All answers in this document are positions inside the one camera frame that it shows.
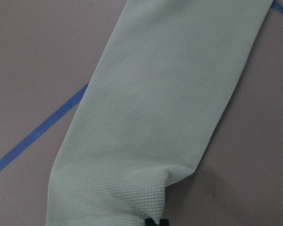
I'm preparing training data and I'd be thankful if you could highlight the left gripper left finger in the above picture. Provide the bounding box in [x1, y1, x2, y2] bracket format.
[145, 218, 158, 226]

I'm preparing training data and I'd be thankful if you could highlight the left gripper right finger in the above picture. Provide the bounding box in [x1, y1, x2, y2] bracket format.
[159, 218, 168, 226]

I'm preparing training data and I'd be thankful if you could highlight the green long-sleeve shirt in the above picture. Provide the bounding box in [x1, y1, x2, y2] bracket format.
[46, 0, 272, 226]

